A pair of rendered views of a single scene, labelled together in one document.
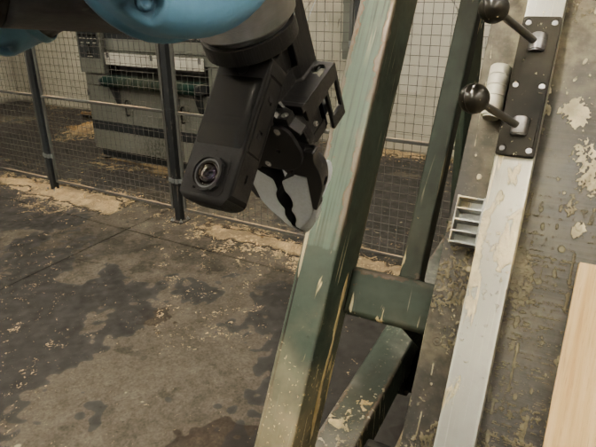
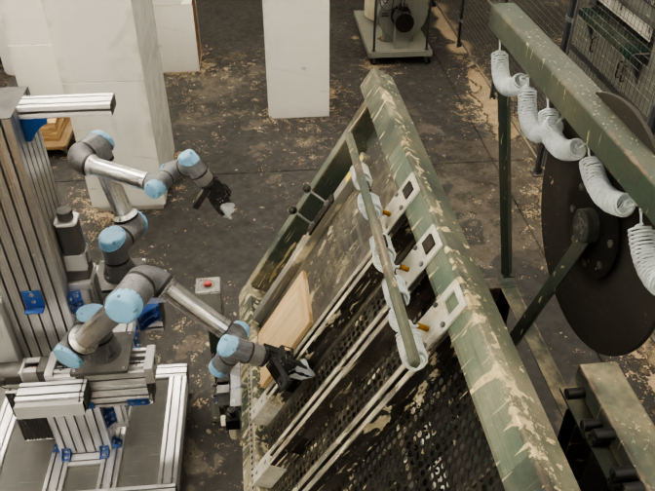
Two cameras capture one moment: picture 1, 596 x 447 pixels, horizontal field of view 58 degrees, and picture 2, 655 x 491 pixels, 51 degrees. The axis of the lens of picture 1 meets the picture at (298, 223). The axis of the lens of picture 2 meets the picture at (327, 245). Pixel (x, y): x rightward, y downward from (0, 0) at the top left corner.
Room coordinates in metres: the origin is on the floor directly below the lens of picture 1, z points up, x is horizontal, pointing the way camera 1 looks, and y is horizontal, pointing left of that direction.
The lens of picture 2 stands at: (-0.54, -2.28, 3.10)
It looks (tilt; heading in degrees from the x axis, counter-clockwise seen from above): 38 degrees down; 56
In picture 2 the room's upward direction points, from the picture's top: straight up
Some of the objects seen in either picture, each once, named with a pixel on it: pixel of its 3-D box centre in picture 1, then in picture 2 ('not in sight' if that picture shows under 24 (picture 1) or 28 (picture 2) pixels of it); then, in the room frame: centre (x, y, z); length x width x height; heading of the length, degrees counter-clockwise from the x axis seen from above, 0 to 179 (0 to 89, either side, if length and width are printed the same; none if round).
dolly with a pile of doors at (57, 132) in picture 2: not in sight; (42, 128); (0.44, 3.73, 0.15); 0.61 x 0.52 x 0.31; 61
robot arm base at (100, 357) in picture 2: not in sight; (99, 343); (-0.20, -0.14, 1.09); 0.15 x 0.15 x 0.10
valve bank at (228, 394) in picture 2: not in sight; (226, 388); (0.25, -0.31, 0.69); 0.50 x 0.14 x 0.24; 63
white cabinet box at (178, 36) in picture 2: not in sight; (170, 31); (2.14, 4.73, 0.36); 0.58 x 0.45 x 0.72; 151
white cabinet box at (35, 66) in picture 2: not in sight; (58, 65); (0.88, 4.51, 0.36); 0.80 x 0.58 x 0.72; 61
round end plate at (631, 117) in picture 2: not in sight; (589, 225); (1.08, -1.30, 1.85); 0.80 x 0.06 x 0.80; 63
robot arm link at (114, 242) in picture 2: not in sight; (114, 244); (0.05, 0.30, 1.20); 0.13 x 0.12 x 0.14; 36
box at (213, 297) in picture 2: not in sight; (210, 298); (0.39, 0.11, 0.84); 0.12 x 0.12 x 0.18; 63
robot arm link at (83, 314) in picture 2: not in sight; (93, 322); (-0.20, -0.15, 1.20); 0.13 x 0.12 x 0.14; 41
